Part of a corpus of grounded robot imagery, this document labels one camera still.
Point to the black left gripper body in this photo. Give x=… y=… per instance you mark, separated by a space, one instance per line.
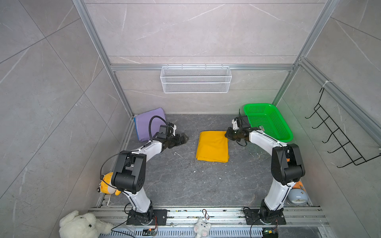
x=175 y=141

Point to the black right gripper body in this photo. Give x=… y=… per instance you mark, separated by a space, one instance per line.
x=234 y=135

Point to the green plastic basket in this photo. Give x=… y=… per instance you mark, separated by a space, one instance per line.
x=269 y=117

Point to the yellow t-shirt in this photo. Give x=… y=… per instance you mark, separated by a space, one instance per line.
x=212 y=147

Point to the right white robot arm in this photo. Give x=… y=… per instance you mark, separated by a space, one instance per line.
x=287 y=168

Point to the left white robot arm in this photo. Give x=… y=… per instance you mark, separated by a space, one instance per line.
x=130 y=168

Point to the folded purple t-shirt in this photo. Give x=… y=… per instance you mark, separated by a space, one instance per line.
x=142 y=123

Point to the orange plush toy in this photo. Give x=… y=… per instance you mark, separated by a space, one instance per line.
x=299 y=185

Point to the yellow plush toy red dress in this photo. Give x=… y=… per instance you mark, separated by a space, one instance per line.
x=105 y=185

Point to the grey round plush head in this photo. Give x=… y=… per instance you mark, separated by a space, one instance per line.
x=298 y=196

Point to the small white plush toy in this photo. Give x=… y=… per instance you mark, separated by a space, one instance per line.
x=201 y=229

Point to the white plush bear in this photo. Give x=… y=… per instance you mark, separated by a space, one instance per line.
x=86 y=225

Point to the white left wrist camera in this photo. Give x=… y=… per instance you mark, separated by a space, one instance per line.
x=173 y=128

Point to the white wire mesh basket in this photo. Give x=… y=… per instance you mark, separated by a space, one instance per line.
x=195 y=79

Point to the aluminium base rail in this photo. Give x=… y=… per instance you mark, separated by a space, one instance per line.
x=242 y=222

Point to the black wire hook rack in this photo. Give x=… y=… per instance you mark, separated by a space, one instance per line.
x=337 y=134

